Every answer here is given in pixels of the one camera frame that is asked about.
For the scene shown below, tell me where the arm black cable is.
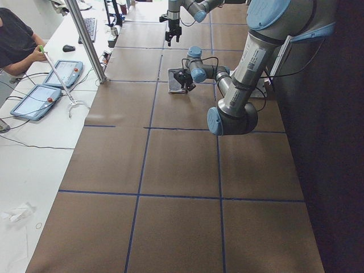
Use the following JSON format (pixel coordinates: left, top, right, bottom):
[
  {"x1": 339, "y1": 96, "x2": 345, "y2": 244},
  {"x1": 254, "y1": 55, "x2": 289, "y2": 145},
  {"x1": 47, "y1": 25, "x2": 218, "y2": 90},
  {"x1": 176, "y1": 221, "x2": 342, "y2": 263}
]
[{"x1": 181, "y1": 56, "x2": 220, "y2": 75}]

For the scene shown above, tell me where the aluminium frame post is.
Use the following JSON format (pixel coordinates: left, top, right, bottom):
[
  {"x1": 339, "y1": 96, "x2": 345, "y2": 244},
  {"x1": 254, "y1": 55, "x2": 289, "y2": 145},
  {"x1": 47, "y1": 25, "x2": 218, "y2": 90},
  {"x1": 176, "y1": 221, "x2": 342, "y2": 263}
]
[{"x1": 65, "y1": 0, "x2": 106, "y2": 84}]

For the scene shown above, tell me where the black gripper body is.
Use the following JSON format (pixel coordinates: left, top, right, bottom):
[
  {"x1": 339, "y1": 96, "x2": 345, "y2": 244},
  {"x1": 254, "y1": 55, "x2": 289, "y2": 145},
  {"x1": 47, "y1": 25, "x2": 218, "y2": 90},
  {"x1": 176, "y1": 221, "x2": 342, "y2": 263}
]
[
  {"x1": 159, "y1": 11, "x2": 182, "y2": 41},
  {"x1": 173, "y1": 68, "x2": 193, "y2": 91}
]

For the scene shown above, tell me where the pink towel with white edge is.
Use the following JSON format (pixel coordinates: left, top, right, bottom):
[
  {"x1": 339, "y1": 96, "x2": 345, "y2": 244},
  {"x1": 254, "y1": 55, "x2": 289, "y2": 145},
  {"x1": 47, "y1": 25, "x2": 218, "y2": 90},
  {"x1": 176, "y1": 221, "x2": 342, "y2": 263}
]
[{"x1": 168, "y1": 68, "x2": 188, "y2": 94}]

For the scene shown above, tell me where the person in black shirt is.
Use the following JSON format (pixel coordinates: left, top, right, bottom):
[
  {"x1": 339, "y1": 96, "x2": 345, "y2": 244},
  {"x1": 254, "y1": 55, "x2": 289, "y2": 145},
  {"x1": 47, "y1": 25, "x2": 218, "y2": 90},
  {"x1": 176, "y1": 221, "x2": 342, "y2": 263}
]
[{"x1": 1, "y1": 7, "x2": 46, "y2": 76}]

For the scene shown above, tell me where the black computer mouse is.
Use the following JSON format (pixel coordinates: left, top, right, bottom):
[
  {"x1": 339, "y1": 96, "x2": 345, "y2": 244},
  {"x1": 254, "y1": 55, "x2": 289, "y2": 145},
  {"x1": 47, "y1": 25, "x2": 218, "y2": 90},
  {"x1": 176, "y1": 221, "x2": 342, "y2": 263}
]
[{"x1": 63, "y1": 45, "x2": 76, "y2": 52}]

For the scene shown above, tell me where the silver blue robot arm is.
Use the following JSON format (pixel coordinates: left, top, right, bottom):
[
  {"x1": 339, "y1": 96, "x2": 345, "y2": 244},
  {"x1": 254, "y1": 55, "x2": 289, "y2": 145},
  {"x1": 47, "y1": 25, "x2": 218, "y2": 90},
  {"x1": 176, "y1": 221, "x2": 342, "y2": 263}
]
[
  {"x1": 159, "y1": 0, "x2": 246, "y2": 47},
  {"x1": 171, "y1": 1, "x2": 338, "y2": 136}
]

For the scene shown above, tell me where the lower blue teach pendant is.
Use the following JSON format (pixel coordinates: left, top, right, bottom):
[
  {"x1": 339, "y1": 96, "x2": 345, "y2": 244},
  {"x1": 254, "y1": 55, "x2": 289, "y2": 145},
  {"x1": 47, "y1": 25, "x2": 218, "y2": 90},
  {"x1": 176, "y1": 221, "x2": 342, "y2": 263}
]
[{"x1": 10, "y1": 84, "x2": 61, "y2": 121}]

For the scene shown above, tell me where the small metal cup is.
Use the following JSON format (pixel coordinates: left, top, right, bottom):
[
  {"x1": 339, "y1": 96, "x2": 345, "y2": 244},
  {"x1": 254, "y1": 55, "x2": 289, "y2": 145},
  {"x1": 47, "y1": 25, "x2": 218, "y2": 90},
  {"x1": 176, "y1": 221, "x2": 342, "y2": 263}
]
[{"x1": 110, "y1": 26, "x2": 119, "y2": 36}]

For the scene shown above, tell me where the long reacher grabber tool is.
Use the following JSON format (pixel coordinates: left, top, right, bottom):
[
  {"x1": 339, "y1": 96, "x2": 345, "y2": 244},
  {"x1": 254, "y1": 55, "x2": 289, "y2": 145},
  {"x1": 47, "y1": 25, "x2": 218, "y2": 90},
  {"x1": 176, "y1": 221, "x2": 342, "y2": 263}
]
[{"x1": 39, "y1": 45, "x2": 90, "y2": 118}]

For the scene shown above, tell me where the crumpled white tissue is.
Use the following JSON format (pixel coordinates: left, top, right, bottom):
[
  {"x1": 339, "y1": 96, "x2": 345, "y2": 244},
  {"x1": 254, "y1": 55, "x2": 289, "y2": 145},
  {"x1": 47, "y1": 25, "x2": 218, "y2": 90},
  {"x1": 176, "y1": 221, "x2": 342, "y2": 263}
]
[{"x1": 1, "y1": 202, "x2": 36, "y2": 223}]

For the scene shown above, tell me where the black keyboard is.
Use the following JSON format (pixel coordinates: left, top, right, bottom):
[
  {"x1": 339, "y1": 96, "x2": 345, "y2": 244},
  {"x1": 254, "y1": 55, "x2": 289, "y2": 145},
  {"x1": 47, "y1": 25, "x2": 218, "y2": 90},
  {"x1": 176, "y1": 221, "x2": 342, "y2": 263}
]
[{"x1": 84, "y1": 18, "x2": 97, "y2": 43}]

